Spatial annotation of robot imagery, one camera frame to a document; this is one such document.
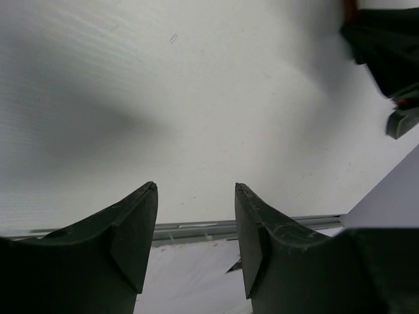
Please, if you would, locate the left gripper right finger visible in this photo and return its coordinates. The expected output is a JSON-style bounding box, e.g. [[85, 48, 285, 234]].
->
[[234, 183, 418, 313]]

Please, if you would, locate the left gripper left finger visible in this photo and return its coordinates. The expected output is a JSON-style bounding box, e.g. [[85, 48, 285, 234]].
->
[[1, 182, 158, 313]]

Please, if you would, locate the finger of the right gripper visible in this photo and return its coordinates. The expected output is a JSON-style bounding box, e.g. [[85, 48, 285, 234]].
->
[[340, 8, 418, 100], [386, 108, 418, 139]]

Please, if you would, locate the dark red lipstick tube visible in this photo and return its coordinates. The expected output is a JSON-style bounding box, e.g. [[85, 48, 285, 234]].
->
[[393, 99, 410, 110]]

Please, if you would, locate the aluminium table rail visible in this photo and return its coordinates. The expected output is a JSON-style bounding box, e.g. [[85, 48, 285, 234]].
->
[[9, 214, 348, 246]]

